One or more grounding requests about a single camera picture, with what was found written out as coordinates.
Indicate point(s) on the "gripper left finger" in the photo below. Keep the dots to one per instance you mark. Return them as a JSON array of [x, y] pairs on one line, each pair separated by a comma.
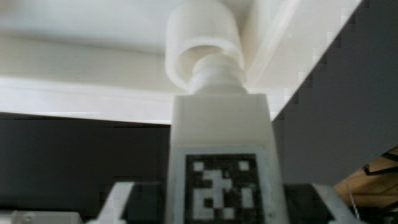
[[115, 205]]

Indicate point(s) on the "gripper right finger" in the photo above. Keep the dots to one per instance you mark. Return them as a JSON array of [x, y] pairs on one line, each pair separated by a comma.
[[339, 209]]

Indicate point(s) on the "white leg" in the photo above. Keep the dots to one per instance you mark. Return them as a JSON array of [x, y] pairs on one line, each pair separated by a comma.
[[225, 183]]

